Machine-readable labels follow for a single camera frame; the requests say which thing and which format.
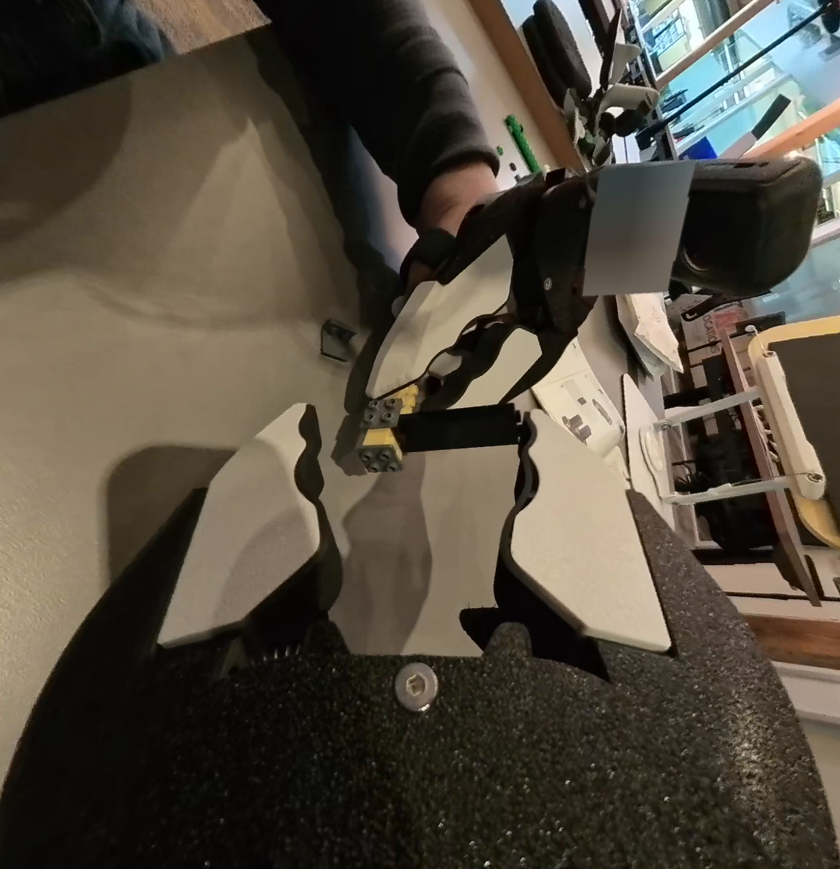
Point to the green long brick plate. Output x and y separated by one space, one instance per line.
521 144

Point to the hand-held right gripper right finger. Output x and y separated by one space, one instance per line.
582 543

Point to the long black brick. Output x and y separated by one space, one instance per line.
460 428

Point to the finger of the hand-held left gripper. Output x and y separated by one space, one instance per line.
491 370
426 326

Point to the dark divider panel pale edge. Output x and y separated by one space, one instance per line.
820 407

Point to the grey desk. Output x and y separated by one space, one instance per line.
121 339

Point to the black mesh chair back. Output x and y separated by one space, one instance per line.
555 47

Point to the person's left hand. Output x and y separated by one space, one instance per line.
454 203

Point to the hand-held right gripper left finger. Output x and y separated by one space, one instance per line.
250 523

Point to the crumpled white paper bag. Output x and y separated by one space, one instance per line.
654 332

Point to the person's left forearm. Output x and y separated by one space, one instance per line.
379 81

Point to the small dark grey brick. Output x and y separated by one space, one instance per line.
335 343

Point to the grey and yellow brick assembly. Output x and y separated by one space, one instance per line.
379 445

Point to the printed cardboard box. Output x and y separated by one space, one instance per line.
711 332

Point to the open instruction booklet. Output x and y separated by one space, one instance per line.
576 394

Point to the person's blue jeans leg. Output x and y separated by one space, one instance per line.
53 54

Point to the white tablet stand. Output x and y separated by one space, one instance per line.
786 421

